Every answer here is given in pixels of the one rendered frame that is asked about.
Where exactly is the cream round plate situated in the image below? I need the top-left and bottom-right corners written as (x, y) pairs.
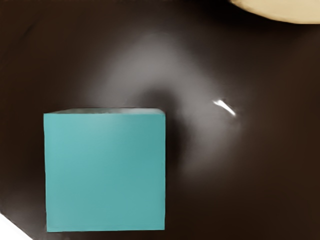
top-left (229, 0), bottom-right (320, 25)

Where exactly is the teal block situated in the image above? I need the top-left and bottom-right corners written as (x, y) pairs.
top-left (43, 107), bottom-right (167, 233)

